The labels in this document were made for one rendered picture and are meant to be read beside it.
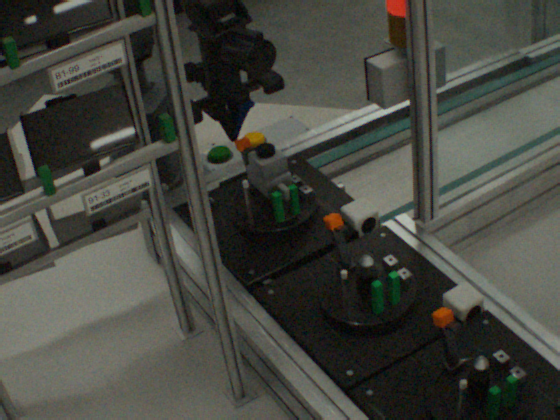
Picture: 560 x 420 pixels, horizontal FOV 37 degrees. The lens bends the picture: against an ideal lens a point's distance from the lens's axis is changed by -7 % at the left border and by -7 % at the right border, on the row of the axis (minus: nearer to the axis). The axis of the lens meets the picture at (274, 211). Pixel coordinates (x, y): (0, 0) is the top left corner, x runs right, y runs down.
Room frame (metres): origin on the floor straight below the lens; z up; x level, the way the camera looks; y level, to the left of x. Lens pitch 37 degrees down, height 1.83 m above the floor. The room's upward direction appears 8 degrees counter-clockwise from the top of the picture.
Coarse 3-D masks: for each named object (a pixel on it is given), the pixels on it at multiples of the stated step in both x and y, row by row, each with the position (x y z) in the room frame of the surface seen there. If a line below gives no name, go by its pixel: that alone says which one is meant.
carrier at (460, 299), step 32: (352, 256) 0.99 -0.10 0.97; (384, 256) 0.98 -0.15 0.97; (416, 256) 0.97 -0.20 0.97; (288, 288) 0.94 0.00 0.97; (320, 288) 0.91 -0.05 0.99; (352, 288) 0.90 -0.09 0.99; (384, 288) 0.89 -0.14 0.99; (416, 288) 0.88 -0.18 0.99; (448, 288) 0.89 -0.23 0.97; (288, 320) 0.88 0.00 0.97; (320, 320) 0.87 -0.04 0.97; (352, 320) 0.84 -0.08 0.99; (384, 320) 0.83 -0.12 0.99; (416, 320) 0.84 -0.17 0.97; (320, 352) 0.81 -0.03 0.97; (352, 352) 0.80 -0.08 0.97; (384, 352) 0.79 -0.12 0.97; (416, 352) 0.79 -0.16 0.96; (352, 384) 0.74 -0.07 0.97
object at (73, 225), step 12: (120, 204) 0.93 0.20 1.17; (132, 204) 0.96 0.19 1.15; (48, 216) 0.89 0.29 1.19; (72, 216) 0.90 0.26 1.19; (84, 216) 0.92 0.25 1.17; (96, 216) 0.94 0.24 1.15; (108, 216) 0.97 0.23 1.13; (60, 228) 0.93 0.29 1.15; (72, 228) 0.95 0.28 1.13; (84, 228) 0.98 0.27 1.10; (132, 228) 1.10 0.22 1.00; (60, 240) 0.99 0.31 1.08
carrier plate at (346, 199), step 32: (288, 160) 1.27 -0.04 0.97; (224, 192) 1.20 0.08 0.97; (320, 192) 1.16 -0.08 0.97; (192, 224) 1.13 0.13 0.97; (224, 224) 1.11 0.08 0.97; (320, 224) 1.08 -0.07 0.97; (224, 256) 1.04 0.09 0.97; (256, 256) 1.03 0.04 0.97; (288, 256) 1.02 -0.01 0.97; (320, 256) 1.02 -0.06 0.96; (256, 288) 0.97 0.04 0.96
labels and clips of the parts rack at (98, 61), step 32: (64, 32) 0.80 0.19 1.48; (64, 64) 0.79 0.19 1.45; (96, 64) 0.80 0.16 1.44; (160, 128) 0.84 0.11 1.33; (96, 160) 0.80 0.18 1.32; (96, 192) 0.79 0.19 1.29; (128, 192) 0.80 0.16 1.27; (32, 224) 0.75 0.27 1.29; (96, 224) 0.96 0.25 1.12; (128, 224) 0.97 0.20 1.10; (0, 256) 0.73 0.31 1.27
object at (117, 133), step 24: (96, 96) 0.87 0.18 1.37; (120, 96) 0.87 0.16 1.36; (24, 120) 0.85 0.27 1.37; (48, 120) 0.85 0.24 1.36; (72, 120) 0.85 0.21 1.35; (96, 120) 0.86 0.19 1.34; (120, 120) 0.86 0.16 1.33; (48, 144) 0.84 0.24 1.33; (72, 144) 0.84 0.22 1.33; (96, 144) 0.84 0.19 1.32; (120, 144) 0.85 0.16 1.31
